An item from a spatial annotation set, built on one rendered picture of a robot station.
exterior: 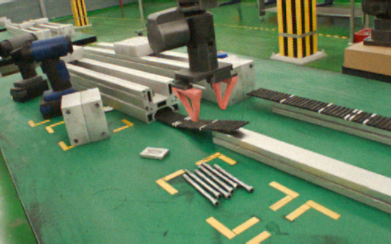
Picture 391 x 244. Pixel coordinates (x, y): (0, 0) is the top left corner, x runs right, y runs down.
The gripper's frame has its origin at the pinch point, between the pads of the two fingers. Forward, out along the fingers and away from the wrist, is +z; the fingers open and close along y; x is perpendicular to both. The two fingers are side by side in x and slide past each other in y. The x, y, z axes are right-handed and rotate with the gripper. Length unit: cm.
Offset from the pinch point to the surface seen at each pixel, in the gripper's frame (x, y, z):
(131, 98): -22.9, 4.8, 0.2
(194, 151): 2.4, 6.8, 5.7
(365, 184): 34.8, 1.6, 2.7
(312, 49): -176, -316, 73
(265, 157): 16.2, 1.9, 4.5
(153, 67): -41.3, -14.3, -0.4
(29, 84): -73, 17, 1
